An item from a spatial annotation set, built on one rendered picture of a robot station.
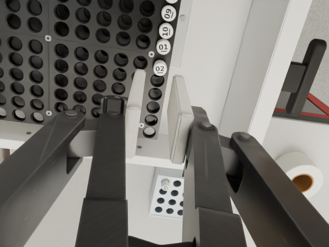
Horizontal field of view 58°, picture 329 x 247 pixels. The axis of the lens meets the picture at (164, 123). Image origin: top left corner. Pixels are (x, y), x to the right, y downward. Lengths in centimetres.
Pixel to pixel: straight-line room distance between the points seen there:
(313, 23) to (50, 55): 114
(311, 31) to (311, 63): 103
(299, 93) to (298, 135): 22
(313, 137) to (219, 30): 27
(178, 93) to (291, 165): 35
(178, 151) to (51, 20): 18
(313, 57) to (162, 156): 18
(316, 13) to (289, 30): 105
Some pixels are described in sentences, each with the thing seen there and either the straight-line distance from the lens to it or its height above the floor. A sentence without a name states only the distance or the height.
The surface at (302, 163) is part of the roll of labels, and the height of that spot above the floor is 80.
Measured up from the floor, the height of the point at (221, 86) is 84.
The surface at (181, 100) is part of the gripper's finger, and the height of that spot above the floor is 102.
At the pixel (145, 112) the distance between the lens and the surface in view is 30.
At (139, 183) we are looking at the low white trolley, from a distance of 52.
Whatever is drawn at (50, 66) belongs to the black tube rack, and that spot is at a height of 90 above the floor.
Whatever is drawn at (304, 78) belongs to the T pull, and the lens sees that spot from 31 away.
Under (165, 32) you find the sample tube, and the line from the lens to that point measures 26.
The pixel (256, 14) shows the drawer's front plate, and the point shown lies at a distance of 33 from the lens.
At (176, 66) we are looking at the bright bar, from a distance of 34.
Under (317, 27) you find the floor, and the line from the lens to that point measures 134.
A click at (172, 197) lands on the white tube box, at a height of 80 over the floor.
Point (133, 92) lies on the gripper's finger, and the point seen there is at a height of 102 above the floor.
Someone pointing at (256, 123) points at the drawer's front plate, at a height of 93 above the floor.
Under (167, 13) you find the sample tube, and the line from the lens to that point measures 26.
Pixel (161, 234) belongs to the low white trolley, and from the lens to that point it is 60.
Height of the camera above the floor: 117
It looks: 64 degrees down
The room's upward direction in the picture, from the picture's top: 177 degrees clockwise
